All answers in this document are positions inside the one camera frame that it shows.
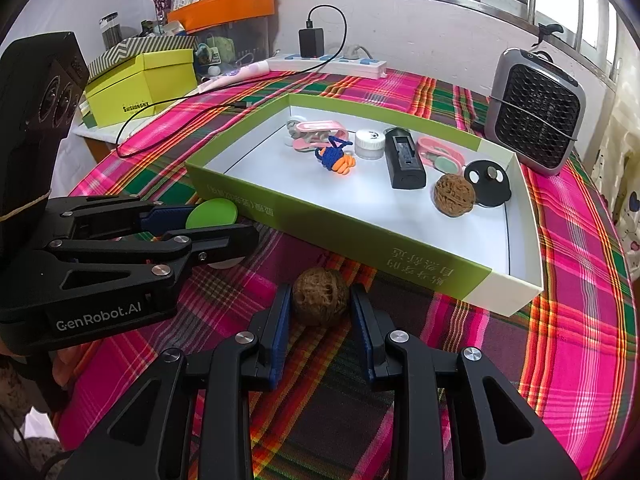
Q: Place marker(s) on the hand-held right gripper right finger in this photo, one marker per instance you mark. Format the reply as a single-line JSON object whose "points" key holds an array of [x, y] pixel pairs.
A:
{"points": [[365, 340]]}

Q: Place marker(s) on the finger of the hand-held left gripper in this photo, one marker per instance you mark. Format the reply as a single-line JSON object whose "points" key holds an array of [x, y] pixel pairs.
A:
{"points": [[165, 217], [225, 240]]}

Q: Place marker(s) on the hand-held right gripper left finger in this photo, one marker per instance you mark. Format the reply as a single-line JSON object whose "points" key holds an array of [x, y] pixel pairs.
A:
{"points": [[275, 340]]}

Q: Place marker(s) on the green cap white mushroom toy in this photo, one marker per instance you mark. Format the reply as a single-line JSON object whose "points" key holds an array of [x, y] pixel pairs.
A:
{"points": [[212, 212]]}

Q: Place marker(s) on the brown walnut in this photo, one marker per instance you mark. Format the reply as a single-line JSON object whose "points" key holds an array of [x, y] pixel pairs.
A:
{"points": [[320, 297], [452, 195]]}

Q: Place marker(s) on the green white shallow box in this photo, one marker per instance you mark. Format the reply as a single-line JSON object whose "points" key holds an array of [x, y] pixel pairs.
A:
{"points": [[360, 220]]}

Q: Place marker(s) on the long pink clip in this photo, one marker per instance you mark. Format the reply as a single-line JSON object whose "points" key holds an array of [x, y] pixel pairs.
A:
{"points": [[320, 125]]}

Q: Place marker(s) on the small white round jar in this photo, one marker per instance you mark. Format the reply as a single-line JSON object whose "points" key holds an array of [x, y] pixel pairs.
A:
{"points": [[370, 145]]}

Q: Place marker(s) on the black rectangular device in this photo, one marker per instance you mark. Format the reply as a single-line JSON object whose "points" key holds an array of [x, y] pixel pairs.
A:
{"points": [[405, 165]]}

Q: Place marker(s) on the black round holder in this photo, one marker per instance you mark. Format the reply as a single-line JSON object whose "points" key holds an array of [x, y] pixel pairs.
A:
{"points": [[487, 182]]}

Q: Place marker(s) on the person's left hand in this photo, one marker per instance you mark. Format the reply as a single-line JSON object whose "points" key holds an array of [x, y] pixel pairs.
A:
{"points": [[70, 365]]}

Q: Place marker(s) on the striped grey box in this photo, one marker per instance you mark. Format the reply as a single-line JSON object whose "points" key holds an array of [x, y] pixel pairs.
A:
{"points": [[120, 52]]}

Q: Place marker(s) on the yellow-green cardboard box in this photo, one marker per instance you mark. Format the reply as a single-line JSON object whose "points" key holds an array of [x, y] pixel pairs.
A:
{"points": [[150, 90]]}

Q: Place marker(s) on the glass jar black lid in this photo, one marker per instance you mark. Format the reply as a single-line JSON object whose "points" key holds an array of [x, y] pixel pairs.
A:
{"points": [[111, 32]]}

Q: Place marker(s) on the small white ball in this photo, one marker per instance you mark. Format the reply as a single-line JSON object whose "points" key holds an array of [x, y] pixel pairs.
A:
{"points": [[215, 70]]}

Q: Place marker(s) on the pink white tube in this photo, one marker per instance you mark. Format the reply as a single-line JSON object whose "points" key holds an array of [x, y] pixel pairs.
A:
{"points": [[240, 71]]}

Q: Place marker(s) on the clear plastic container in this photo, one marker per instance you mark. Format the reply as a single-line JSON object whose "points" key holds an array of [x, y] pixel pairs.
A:
{"points": [[250, 40]]}

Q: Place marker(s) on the white power strip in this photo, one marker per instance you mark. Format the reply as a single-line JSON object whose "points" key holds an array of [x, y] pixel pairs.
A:
{"points": [[350, 66]]}

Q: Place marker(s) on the black charger adapter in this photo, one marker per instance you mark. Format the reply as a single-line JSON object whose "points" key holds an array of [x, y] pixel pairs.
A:
{"points": [[311, 42]]}

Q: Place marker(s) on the small grey fan heater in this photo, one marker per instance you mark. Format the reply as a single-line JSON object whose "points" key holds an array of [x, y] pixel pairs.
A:
{"points": [[537, 110]]}

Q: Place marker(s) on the heart print curtain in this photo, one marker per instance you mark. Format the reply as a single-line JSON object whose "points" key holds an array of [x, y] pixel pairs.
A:
{"points": [[620, 160]]}

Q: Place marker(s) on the black window hook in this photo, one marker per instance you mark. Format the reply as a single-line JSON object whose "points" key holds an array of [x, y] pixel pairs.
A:
{"points": [[547, 30]]}

